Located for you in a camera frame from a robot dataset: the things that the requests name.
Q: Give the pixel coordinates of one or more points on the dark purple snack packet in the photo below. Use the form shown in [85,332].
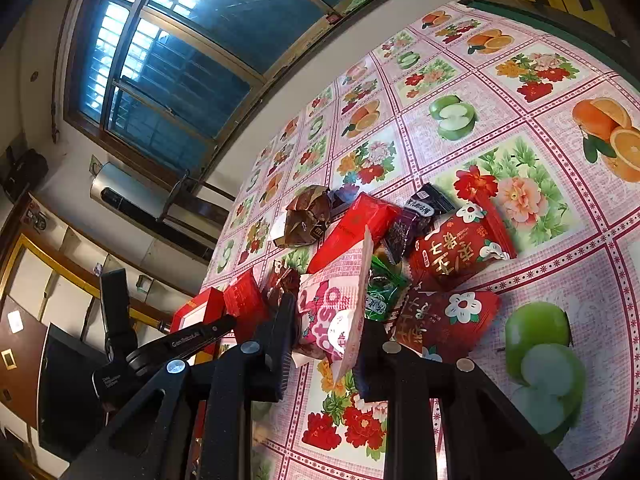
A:
[416,218]

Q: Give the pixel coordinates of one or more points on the silver tower air conditioner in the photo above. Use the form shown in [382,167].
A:
[142,206]

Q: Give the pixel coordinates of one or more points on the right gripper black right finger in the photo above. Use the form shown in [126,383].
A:
[485,436]

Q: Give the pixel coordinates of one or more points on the wooden framed window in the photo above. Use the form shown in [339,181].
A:
[163,84]

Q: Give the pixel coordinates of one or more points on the black television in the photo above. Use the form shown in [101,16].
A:
[69,414]

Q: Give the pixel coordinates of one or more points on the long red snack pack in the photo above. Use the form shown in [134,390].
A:
[366,213]

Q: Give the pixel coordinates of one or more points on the dark wooden chair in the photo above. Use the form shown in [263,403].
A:
[182,196]

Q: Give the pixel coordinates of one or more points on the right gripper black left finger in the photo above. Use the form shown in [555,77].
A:
[254,371]

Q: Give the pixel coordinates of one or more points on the green candy packet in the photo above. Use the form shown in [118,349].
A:
[384,288]

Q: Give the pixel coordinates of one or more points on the pink white snack packet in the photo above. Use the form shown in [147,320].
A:
[330,310]

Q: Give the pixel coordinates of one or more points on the red gift box tray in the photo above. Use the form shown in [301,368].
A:
[207,307]

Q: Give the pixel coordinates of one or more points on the floral fruit pattern tablecloth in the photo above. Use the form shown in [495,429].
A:
[536,108]

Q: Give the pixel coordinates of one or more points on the small red snack pack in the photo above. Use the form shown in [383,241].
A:
[244,301]

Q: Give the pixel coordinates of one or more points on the brown gold snack packet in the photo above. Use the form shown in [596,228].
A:
[304,220]

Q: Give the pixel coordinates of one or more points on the wooden shelf cabinet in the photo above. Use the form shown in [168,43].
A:
[50,273]

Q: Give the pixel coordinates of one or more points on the dark red small packet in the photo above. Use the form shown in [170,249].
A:
[281,280]

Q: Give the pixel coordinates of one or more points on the red flower snack packet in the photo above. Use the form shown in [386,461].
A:
[459,246]

